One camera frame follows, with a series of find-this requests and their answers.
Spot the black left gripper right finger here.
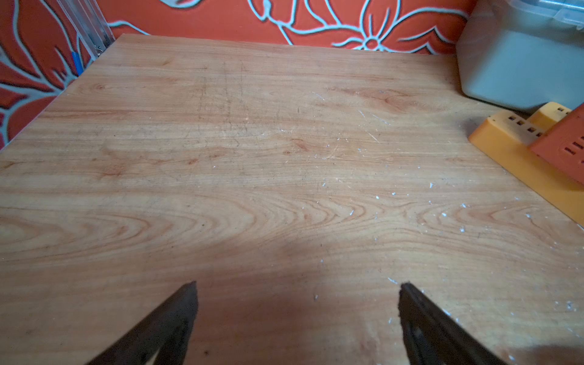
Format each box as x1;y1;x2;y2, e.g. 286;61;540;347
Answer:
398;282;504;364

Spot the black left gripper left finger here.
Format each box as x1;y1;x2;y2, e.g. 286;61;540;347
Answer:
89;281;199;364

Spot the yellow power strip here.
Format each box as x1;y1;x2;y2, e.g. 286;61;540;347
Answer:
468;110;583;225

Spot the orange-red cube adapter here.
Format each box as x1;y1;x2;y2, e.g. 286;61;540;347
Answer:
529;102;583;185

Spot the grey plastic storage box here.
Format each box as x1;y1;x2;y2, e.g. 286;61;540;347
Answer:
456;0;583;112

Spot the aluminium frame post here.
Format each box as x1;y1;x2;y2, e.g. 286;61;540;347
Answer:
57;0;115;61

